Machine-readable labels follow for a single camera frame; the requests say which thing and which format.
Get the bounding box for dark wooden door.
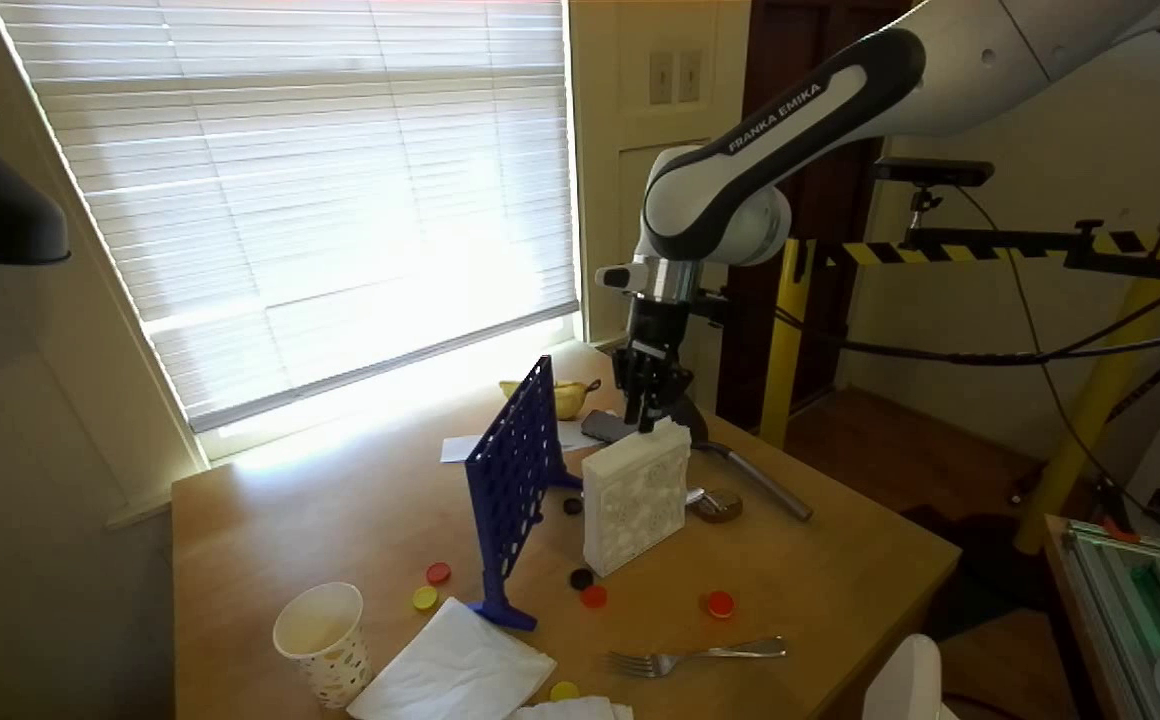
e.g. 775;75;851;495
716;0;910;432

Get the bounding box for brown round object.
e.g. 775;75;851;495
689;484;749;527

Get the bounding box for yellow cloth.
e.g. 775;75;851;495
496;375;607;425

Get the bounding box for white green equipment box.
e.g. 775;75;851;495
1042;511;1160;720

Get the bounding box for black cable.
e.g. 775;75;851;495
773;183;1160;524

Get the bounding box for yellow black striped bar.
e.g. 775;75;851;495
811;214;1160;289

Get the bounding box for blue connect four frame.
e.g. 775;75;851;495
460;351;586;638

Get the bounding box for small white paper napkin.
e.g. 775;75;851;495
512;693;642;720

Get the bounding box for white patterned paper cup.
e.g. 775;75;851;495
270;582;377;714

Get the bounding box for beige wall switch plate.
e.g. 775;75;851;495
643;49;680;107
675;49;708;107

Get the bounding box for black camera on boom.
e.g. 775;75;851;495
874;155;1000;193

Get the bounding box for silver metal fork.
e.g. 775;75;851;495
603;638;798;683

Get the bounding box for white paper towel pile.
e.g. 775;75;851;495
579;417;697;582

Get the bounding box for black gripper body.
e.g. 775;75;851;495
607;297;700;393

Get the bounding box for large white paper napkin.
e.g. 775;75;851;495
343;598;562;720

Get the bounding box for silver metal rod dark handle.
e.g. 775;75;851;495
579;407;820;527

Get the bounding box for yellow stand post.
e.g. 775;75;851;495
1015;215;1160;560
754;236;820;453

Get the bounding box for white window blinds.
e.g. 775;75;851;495
0;0;586;432

